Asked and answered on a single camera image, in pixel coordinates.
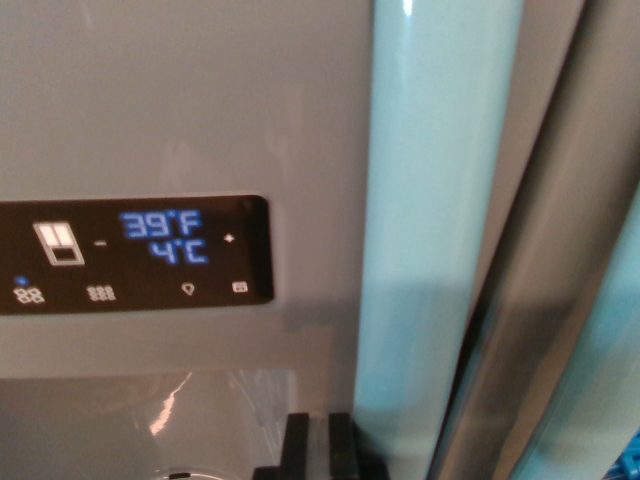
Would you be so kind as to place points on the blue clip magnet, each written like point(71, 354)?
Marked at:
point(626, 465)

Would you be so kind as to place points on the grey fridge door with display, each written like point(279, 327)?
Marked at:
point(175, 100)

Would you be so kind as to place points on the black temperature display panel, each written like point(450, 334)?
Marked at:
point(150, 277)

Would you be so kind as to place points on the grey fridge door with clip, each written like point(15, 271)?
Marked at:
point(575, 200)

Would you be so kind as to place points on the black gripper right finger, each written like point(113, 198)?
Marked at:
point(342, 445)

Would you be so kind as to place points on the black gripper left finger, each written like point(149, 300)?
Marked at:
point(295, 445)

